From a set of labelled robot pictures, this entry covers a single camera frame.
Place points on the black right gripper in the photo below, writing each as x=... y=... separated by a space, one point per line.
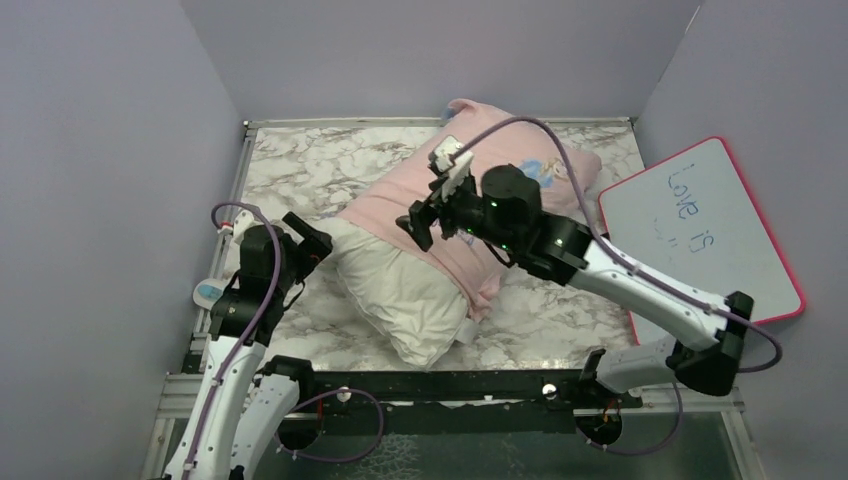
x=417 y=224

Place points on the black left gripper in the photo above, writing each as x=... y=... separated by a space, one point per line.
x=320 y=245

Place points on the white pillow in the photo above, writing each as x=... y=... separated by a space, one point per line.
x=416 y=307

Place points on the Elsa print pink-lined pillowcase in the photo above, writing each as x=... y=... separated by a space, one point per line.
x=463 y=259

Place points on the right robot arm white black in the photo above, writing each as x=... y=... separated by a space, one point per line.
x=702 y=349

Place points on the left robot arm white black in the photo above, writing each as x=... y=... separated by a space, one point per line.
x=241 y=403

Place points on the pink framed whiteboard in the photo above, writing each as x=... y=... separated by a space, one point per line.
x=694 y=218

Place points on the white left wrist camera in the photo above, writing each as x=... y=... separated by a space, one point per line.
x=242 y=222

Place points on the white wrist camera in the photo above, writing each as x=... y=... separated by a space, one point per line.
x=451 y=164
x=242 y=222

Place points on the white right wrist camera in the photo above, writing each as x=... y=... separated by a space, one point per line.
x=451 y=164

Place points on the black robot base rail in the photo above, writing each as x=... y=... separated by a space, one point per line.
x=361 y=403

